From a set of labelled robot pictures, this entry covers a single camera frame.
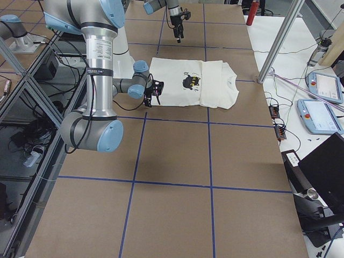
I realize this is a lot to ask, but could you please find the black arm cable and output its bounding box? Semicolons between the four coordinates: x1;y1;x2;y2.
112;99;146;111

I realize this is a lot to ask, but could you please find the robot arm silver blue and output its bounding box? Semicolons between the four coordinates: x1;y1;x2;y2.
44;1;164;152
143;0;184;43

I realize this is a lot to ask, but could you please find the near teach pendant tablet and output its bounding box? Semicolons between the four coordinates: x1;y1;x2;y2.
297;99;343;135

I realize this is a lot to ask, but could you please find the grey third robot arm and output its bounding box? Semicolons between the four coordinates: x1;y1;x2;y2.
1;15;46;54

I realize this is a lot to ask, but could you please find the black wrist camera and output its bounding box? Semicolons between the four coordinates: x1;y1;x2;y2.
181;11;191;20

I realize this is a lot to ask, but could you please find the far teach pendant tablet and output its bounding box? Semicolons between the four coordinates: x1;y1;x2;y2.
306;71;343;104

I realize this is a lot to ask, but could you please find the orange circuit board near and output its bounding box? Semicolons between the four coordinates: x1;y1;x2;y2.
274;124;286;142

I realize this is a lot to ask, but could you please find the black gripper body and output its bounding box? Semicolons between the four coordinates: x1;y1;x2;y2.
170;13;184;30
144;80;164;100

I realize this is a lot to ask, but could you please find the red cylinder bottle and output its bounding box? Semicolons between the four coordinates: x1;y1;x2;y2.
246;0;260;26

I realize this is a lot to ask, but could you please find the teach pendant tablet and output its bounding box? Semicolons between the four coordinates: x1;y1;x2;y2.
306;71;343;104
297;99;343;135

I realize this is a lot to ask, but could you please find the cream long-sleeve cat shirt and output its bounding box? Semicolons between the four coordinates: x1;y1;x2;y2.
150;58;239;109

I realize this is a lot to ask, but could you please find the pink reaching stick white hook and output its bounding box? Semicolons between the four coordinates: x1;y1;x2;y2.
267;67;344;111

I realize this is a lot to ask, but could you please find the orange circuit board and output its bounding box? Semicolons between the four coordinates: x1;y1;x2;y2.
268;105;280;119
274;124;286;142

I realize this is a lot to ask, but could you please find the aluminium frame post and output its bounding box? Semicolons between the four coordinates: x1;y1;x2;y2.
257;0;305;84

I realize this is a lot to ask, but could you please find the orange circuit board far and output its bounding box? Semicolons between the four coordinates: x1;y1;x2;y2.
268;105;280;119

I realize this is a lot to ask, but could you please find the aluminium side frame rail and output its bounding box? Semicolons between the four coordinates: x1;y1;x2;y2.
1;28;85;257

